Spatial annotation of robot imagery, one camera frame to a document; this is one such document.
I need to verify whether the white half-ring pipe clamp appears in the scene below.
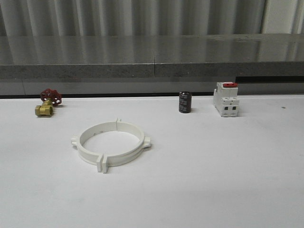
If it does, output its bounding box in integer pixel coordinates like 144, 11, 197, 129
96, 120, 151, 173

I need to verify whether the black cylindrical capacitor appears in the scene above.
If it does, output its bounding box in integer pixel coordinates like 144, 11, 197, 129
179, 91, 192, 114

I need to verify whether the brass valve red handwheel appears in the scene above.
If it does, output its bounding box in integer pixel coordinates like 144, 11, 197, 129
35, 88, 62, 116

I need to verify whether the grey stone counter ledge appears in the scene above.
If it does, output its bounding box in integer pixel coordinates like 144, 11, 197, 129
0, 34, 304, 82

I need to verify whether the grey pleated curtain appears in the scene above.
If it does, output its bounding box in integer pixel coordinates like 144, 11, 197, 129
0, 0, 304, 36

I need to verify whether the white circuit breaker red switch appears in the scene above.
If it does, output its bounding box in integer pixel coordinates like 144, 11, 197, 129
213, 82, 239, 117

